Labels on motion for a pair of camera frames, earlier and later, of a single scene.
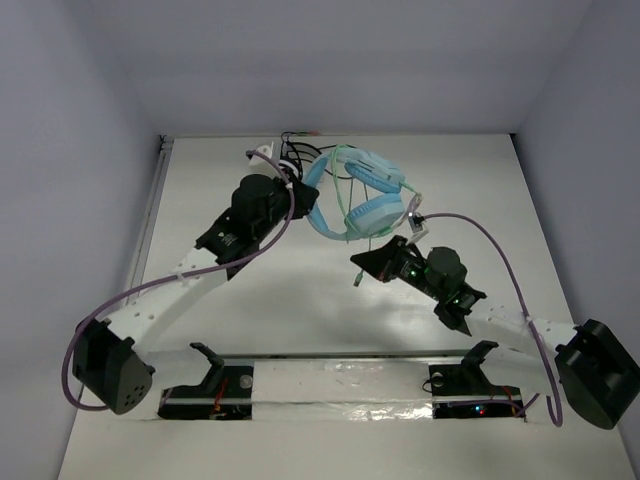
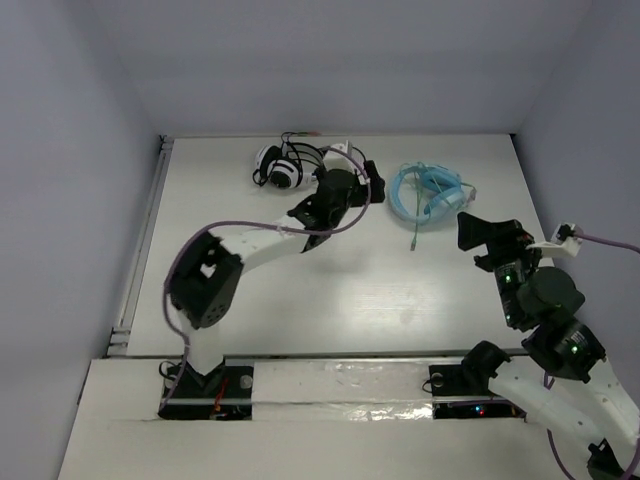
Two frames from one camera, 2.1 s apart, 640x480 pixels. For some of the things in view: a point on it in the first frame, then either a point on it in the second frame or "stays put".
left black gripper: [302, 198] to [361, 186]
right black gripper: [384, 259] to [503, 237]
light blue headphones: [374, 217] to [426, 194]
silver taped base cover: [342, 390] stays put
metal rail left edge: [148, 217] stays put
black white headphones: [292, 156] stays put
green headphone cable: [358, 277] to [442, 191]
